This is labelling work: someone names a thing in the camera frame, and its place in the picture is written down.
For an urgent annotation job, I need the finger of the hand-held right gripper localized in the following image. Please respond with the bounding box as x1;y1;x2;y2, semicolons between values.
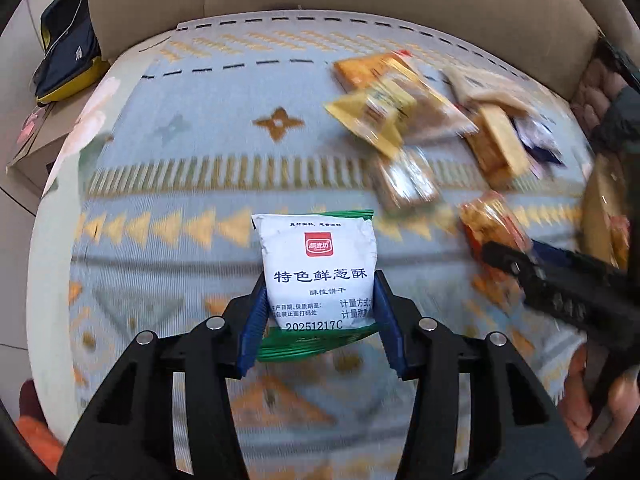
530;240;626;275
480;241;535;282

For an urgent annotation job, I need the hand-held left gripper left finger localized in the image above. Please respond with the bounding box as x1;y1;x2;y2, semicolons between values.
57;272;271;480

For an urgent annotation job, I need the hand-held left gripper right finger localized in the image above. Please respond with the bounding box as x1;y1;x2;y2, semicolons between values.
372;270;588;480

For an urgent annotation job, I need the orange red snack packet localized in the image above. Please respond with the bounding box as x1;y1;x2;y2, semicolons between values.
459;191;535;267

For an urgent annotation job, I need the wicker basket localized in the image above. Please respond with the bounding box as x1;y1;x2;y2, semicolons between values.
581;154;632;272

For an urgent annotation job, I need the white green snack packet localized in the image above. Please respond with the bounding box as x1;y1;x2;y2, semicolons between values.
251;209;382;363

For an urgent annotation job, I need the person's right hand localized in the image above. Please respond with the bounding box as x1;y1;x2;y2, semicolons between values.
564;346;603;450

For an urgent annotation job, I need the orange yellow snack packet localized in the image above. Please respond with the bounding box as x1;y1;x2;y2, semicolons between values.
465;102;532;190

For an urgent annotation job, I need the purple white snack packet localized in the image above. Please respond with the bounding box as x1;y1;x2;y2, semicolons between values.
515;116;565;167

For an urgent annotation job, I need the clear cracker packet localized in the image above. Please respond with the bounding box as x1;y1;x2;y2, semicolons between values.
372;146;443;211

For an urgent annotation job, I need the dark cloth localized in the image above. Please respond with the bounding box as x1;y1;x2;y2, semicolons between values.
592;35;640;153

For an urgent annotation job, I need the pink plush cushion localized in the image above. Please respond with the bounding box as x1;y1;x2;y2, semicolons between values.
572;57;608;133

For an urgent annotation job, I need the brown snack packet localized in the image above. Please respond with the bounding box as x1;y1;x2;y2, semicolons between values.
385;72;478;143

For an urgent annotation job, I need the blue patterned blanket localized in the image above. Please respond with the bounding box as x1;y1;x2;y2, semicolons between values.
70;15;601;480

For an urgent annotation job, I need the dark red cushion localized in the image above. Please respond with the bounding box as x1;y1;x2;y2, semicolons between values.
19;380;49;424

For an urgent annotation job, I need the orange biscuit packet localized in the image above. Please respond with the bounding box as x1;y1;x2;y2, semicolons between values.
332;51;418;93

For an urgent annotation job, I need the orange cushion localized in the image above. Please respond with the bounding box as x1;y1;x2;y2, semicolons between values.
15;416;67;477

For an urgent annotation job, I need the cardboard box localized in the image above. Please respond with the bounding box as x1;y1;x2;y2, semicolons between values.
6;100;62;202

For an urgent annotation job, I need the pink packet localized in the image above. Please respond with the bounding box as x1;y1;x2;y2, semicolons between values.
17;107;48;147

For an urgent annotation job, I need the navy yellow bag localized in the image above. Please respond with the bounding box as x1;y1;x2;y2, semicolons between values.
31;0;104;107

